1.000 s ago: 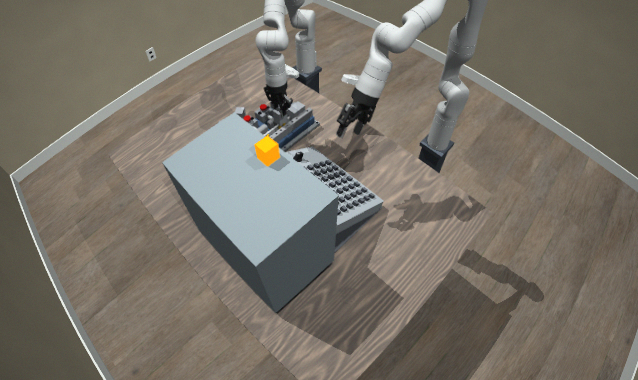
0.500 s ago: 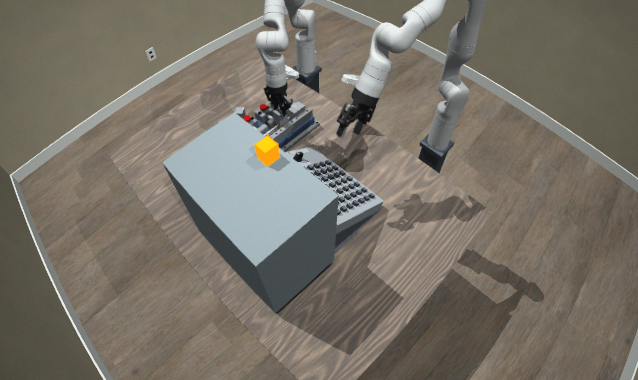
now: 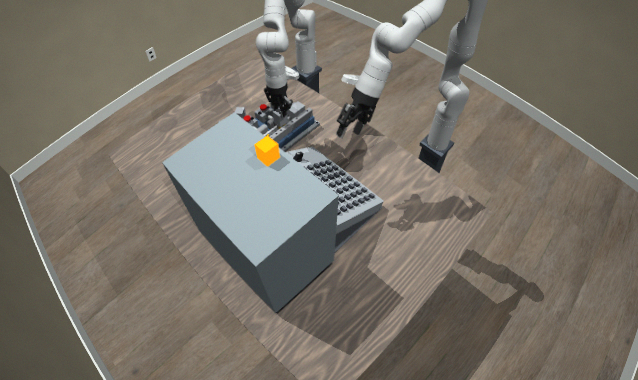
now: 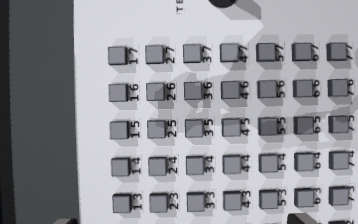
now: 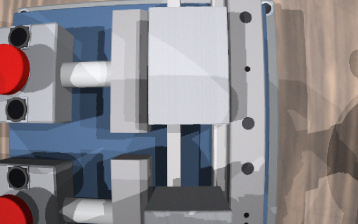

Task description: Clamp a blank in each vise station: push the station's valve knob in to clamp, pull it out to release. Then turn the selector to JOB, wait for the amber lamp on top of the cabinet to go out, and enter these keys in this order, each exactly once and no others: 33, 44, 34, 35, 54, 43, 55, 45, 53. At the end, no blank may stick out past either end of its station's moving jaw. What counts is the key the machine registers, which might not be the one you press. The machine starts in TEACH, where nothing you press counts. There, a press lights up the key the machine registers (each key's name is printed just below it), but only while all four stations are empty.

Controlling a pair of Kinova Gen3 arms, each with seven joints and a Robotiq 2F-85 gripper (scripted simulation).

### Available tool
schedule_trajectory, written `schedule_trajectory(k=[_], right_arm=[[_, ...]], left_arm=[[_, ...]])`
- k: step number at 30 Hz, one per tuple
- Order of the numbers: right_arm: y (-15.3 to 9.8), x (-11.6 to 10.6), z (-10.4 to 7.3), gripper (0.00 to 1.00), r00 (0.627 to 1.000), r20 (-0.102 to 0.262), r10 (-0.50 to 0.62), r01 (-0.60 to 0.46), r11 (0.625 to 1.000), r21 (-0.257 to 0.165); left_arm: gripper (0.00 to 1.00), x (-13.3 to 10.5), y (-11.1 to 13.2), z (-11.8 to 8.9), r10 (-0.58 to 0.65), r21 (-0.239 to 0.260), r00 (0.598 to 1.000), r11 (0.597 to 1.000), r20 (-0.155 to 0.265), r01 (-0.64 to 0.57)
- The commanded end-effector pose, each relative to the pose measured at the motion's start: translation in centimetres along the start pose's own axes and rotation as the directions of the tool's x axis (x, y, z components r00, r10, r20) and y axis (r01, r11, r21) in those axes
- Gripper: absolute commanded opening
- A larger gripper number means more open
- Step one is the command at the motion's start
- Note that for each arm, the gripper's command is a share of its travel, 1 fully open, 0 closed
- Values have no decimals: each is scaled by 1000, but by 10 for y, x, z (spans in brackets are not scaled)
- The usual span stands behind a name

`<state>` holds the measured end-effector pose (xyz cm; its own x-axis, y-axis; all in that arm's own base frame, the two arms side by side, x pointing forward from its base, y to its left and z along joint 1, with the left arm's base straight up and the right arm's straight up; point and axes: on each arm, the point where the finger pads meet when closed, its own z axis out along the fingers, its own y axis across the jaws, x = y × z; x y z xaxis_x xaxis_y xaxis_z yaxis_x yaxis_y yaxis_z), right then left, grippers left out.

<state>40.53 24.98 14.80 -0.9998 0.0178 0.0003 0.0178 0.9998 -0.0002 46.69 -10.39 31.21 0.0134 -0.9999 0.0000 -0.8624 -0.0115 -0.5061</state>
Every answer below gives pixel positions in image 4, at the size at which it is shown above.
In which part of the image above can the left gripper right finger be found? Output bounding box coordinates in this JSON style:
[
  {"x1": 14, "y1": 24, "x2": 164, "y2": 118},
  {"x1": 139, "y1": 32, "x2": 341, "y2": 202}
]
[{"x1": 287, "y1": 213, "x2": 320, "y2": 224}]

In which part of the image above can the grey metal cabinet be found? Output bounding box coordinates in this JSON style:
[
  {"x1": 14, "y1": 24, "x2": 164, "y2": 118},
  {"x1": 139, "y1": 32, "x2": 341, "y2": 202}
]
[{"x1": 0, "y1": 0, "x2": 358, "y2": 224}]

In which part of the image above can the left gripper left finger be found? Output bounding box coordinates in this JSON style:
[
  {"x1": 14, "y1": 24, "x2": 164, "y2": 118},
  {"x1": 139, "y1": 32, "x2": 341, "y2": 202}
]
[{"x1": 53, "y1": 219, "x2": 78, "y2": 224}]

